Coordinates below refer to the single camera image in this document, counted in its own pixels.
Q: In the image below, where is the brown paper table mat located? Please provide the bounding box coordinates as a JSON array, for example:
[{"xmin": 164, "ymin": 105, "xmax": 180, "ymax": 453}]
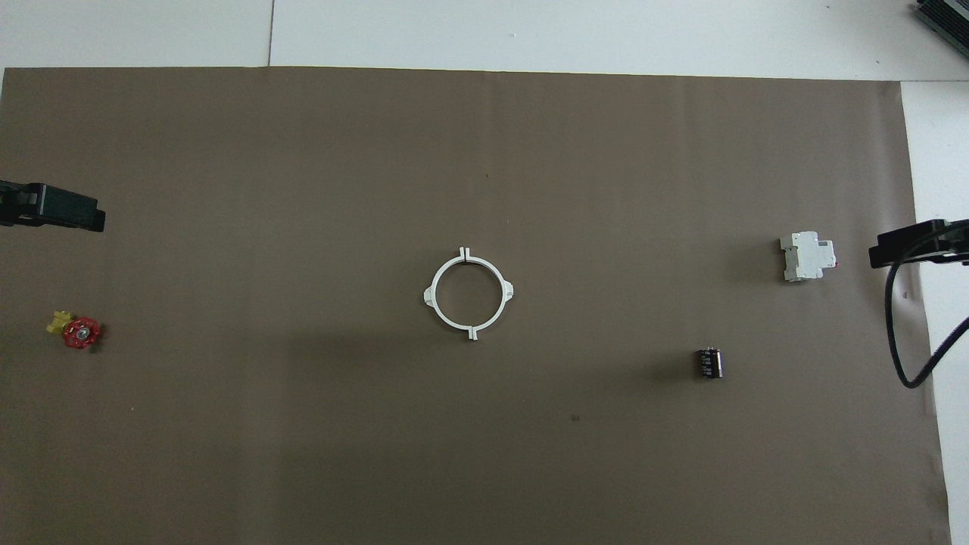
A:
[{"xmin": 0, "ymin": 67, "xmax": 953, "ymax": 545}]

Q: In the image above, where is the grey ribbed device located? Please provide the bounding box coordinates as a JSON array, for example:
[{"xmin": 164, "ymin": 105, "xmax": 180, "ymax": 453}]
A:
[{"xmin": 912, "ymin": 0, "xmax": 969, "ymax": 40}]

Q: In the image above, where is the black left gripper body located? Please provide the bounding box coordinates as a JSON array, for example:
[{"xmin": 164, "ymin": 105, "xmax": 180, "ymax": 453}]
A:
[{"xmin": 0, "ymin": 180, "xmax": 42, "ymax": 226}]

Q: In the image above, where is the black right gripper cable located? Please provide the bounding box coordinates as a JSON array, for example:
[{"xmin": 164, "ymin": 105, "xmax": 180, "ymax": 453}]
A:
[{"xmin": 884, "ymin": 242, "xmax": 969, "ymax": 390}]

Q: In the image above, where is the red and yellow valve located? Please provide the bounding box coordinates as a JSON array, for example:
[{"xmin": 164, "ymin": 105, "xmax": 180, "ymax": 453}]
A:
[{"xmin": 45, "ymin": 309, "xmax": 103, "ymax": 350}]

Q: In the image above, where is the white half-ring pipe clamp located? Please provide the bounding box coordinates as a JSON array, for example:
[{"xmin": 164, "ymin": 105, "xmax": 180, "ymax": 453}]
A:
[
  {"xmin": 422, "ymin": 247, "xmax": 470, "ymax": 341},
  {"xmin": 466, "ymin": 247, "xmax": 516, "ymax": 341}
]

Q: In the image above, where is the white circuit breaker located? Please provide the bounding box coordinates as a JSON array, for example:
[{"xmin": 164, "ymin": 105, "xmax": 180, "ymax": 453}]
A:
[{"xmin": 780, "ymin": 231, "xmax": 837, "ymax": 283}]

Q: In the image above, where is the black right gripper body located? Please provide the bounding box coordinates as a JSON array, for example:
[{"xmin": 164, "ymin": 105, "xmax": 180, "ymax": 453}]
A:
[{"xmin": 939, "ymin": 220, "xmax": 969, "ymax": 262}]

